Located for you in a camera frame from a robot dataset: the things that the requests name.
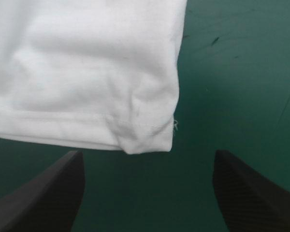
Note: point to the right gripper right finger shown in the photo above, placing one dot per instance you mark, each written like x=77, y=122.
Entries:
x=253, y=200

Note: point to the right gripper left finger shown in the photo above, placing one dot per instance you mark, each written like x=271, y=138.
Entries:
x=46, y=200

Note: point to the white T-shirt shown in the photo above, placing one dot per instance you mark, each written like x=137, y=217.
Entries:
x=82, y=72

